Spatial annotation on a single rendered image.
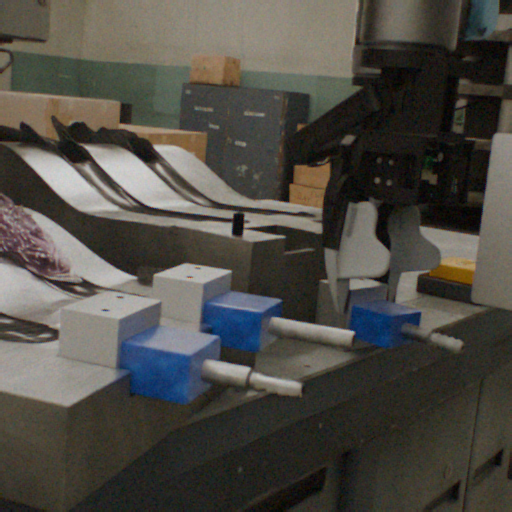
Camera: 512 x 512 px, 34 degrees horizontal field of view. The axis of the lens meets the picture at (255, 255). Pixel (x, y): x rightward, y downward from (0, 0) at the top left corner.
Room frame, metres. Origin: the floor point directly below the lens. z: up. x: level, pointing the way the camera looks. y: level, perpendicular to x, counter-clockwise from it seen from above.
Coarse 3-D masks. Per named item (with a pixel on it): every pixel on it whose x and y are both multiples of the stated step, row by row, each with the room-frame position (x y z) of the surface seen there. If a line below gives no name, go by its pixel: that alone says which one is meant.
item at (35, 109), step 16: (0, 96) 4.63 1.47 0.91; (16, 96) 4.58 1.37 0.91; (32, 96) 4.52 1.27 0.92; (48, 96) 4.87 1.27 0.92; (64, 96) 5.21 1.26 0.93; (0, 112) 4.64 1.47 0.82; (16, 112) 4.58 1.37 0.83; (32, 112) 4.52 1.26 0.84; (48, 112) 4.49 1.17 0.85; (64, 112) 4.56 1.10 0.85; (80, 112) 4.67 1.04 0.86; (96, 112) 4.78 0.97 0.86; (112, 112) 4.91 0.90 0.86; (16, 128) 4.57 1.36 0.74; (48, 128) 4.48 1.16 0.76; (96, 128) 4.80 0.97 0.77; (112, 128) 4.92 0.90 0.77
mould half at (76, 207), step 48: (0, 144) 0.85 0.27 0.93; (96, 144) 0.95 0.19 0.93; (48, 192) 0.80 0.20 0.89; (96, 192) 0.83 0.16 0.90; (144, 192) 0.88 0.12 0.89; (96, 240) 0.76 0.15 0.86; (144, 240) 0.72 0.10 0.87; (192, 240) 0.69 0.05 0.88; (240, 240) 0.66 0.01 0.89; (240, 288) 0.66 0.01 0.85; (288, 288) 0.70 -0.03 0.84
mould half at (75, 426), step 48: (0, 288) 0.53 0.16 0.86; (48, 288) 0.56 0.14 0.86; (144, 288) 0.60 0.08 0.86; (0, 384) 0.38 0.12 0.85; (48, 384) 0.38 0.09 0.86; (96, 384) 0.39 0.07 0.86; (0, 432) 0.37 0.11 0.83; (48, 432) 0.36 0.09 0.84; (96, 432) 0.39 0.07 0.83; (144, 432) 0.44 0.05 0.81; (0, 480) 0.37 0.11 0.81; (48, 480) 0.36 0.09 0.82; (96, 480) 0.39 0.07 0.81
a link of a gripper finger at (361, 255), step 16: (352, 208) 0.66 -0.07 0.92; (368, 208) 0.66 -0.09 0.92; (352, 224) 0.67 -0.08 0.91; (368, 224) 0.65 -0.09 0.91; (352, 240) 0.66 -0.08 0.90; (368, 240) 0.65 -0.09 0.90; (336, 256) 0.66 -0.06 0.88; (352, 256) 0.66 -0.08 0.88; (368, 256) 0.65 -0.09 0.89; (384, 256) 0.64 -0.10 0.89; (336, 272) 0.66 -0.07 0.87; (352, 272) 0.65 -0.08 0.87; (368, 272) 0.64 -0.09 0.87; (384, 272) 0.63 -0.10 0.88; (336, 288) 0.66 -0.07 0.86; (336, 304) 0.67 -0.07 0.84
